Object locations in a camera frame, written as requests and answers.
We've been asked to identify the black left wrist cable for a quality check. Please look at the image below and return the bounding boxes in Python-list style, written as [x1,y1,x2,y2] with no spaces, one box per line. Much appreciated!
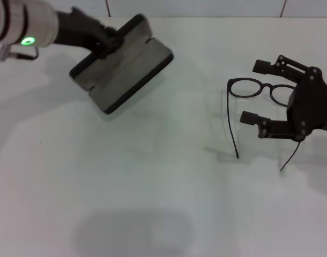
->
[11,46,40,61]

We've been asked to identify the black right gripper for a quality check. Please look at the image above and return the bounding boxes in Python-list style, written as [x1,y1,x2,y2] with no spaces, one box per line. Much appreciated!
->
[240,55,327,142]

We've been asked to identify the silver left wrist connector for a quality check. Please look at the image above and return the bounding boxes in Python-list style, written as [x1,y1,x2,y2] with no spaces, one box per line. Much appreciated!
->
[0,44,13,63]

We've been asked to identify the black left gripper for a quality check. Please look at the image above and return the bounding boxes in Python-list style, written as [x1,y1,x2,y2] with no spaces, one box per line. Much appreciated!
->
[55,7,126,59]

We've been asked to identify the black glasses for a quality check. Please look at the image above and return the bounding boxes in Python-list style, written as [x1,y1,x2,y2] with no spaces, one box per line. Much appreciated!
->
[227,77,301,172]

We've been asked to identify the black glasses case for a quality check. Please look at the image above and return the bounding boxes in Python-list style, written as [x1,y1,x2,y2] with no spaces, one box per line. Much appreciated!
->
[69,13,174,115]

